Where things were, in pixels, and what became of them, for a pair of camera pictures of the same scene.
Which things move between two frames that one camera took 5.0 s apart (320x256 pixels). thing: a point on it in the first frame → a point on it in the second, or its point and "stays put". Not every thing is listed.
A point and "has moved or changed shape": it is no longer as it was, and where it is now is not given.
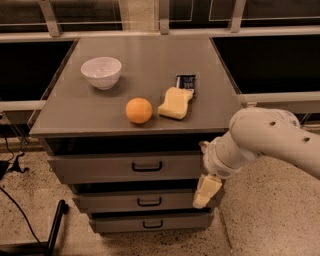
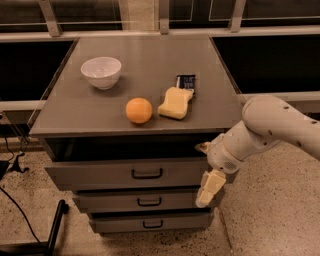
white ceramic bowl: x=102 y=72 stays put
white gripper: x=213 y=161 stays put
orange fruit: x=138 y=110 stays put
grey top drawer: x=126 y=168 has moved or changed shape
